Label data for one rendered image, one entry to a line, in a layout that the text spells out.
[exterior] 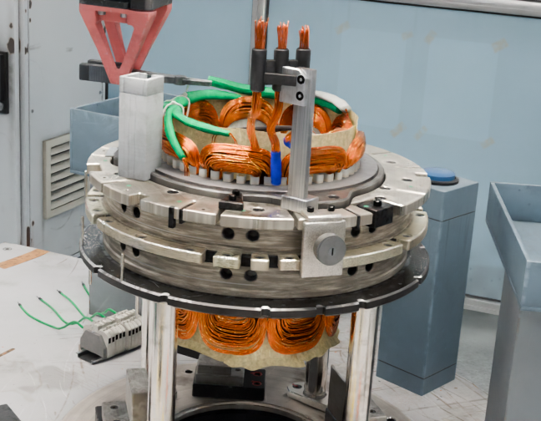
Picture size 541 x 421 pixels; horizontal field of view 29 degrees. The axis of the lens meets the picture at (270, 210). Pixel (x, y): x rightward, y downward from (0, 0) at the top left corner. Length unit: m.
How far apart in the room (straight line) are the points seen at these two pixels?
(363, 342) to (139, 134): 0.27
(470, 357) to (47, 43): 1.61
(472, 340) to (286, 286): 2.58
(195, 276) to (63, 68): 2.54
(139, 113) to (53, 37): 2.42
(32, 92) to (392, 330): 2.15
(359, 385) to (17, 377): 0.47
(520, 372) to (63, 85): 2.56
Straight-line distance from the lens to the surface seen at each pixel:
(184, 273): 0.88
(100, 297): 1.42
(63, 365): 1.30
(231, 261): 0.84
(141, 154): 0.91
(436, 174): 1.21
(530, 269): 0.89
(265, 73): 0.83
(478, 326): 3.54
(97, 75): 1.00
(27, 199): 3.32
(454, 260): 1.24
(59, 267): 1.61
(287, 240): 0.86
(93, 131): 1.33
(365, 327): 0.95
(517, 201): 1.13
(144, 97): 0.90
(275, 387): 1.21
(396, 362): 1.28
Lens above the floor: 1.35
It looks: 17 degrees down
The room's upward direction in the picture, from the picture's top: 4 degrees clockwise
